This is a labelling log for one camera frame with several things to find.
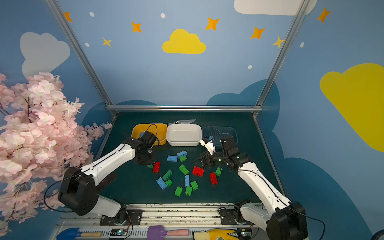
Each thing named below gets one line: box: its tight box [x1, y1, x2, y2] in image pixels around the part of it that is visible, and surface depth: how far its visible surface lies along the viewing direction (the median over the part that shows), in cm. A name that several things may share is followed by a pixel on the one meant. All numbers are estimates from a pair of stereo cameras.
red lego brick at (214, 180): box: [209, 172, 218, 185], surface depth 88 cm
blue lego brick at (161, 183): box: [156, 177, 167, 190], surface depth 86 cm
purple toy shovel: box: [146, 225, 190, 240], surface depth 70 cm
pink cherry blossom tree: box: [0, 73, 112, 238], surface depth 48 cm
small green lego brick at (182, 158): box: [179, 155, 187, 162], surface depth 97 cm
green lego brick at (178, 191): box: [174, 186, 183, 197], surface depth 82 cm
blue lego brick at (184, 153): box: [177, 150, 188, 158], surface depth 98 cm
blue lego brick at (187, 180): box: [185, 174, 190, 187], surface depth 86 cm
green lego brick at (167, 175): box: [162, 169, 173, 181], surface depth 88 cm
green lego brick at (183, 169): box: [179, 164, 190, 175], surface depth 92 cm
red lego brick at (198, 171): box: [192, 166, 205, 177], surface depth 90 cm
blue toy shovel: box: [56, 227, 103, 240], surface depth 71 cm
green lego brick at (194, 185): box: [190, 180, 199, 191], surface depth 85 cm
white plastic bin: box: [166, 124, 202, 147], surface depth 109 cm
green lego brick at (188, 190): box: [185, 186, 193, 196], surface depth 82 cm
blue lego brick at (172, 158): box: [167, 155, 178, 162], surface depth 97 cm
